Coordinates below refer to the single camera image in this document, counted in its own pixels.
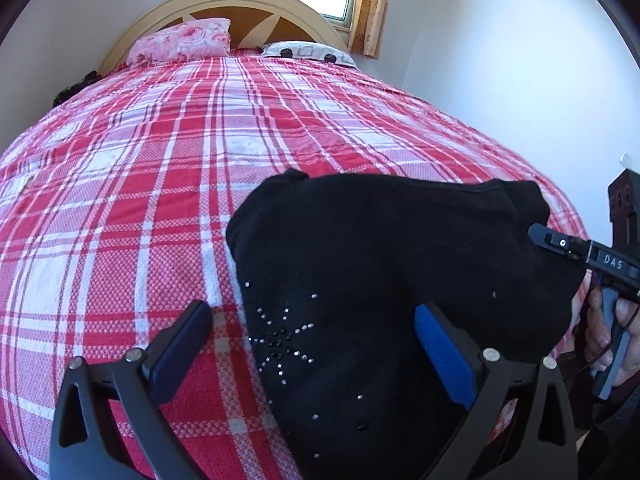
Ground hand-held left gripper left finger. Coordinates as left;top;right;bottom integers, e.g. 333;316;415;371
49;300;216;480

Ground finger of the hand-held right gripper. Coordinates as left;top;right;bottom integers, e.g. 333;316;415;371
527;222;594;264

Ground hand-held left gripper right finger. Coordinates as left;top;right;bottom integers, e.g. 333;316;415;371
414;301;581;480

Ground black pants with rhinestones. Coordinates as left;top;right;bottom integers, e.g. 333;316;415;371
226;169;587;480

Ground person's right hand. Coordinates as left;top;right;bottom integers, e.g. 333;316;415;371
583;287;640;387

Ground red and white plaid blanket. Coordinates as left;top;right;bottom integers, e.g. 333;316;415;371
0;47;591;480

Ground dark cloth beside bed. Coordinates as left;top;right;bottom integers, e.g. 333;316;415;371
51;70;104;108

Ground yellow curtain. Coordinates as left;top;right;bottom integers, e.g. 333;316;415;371
348;0;394;59

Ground pink floral pillow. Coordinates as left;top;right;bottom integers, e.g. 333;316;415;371
125;17;232;66

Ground white pillow with black dots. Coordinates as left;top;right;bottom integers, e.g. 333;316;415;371
260;41;358;68

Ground cream wooden headboard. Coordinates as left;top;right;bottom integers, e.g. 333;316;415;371
97;0;349;76

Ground thin black cable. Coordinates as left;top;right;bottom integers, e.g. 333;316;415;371
574;307;620;374

